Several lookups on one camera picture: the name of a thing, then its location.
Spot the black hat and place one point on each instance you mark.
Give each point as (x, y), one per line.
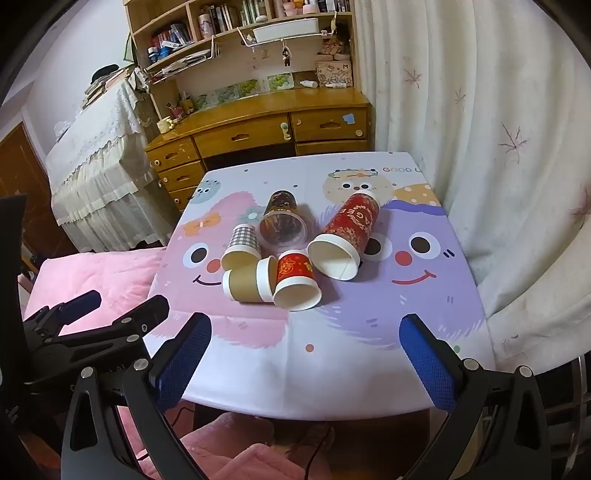
(105, 73)

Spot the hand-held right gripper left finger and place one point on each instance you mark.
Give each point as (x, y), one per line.
(182, 364)

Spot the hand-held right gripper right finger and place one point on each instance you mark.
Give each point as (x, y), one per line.
(427, 369)

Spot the pink blanket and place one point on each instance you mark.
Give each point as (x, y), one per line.
(92, 272)

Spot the wooden desk hutch shelf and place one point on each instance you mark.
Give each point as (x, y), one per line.
(135, 27)

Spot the white flower print curtain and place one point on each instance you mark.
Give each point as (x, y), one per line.
(461, 138)

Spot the brown paper cup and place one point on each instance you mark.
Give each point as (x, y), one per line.
(244, 284)

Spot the checkered paper cup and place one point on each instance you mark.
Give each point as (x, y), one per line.
(244, 237)

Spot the white lace cover cloth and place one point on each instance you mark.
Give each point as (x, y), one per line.
(101, 152)

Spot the row of upright books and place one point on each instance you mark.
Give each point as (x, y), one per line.
(231, 14)

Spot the hanging small figurine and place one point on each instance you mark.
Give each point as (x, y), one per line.
(286, 55)

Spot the chrome metal rack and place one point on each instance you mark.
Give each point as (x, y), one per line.
(565, 406)

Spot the green grape picture card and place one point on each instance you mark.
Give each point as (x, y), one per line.
(280, 81)
(226, 94)
(248, 88)

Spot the brown wooden door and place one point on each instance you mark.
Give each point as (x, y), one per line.
(18, 170)

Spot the wooden lettered box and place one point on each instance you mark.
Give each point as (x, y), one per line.
(334, 73)

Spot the small red paper cup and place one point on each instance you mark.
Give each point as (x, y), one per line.
(295, 270)

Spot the white tube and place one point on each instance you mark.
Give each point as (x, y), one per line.
(308, 83)

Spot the stack of books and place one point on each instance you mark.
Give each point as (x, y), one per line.
(99, 92)

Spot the cartoon printed tablecloth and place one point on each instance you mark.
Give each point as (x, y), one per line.
(360, 350)

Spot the wooden desk with drawers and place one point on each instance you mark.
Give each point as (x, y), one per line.
(258, 110)

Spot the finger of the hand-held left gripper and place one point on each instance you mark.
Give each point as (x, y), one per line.
(138, 316)
(81, 304)

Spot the white plastic tray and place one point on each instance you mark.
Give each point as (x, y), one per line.
(286, 30)

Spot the large red patterned paper cup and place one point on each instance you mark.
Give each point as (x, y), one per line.
(351, 221)

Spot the clear plastic cup dark print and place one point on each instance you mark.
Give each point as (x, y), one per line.
(279, 203)

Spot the blue sticker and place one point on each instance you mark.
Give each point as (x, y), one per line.
(348, 118)

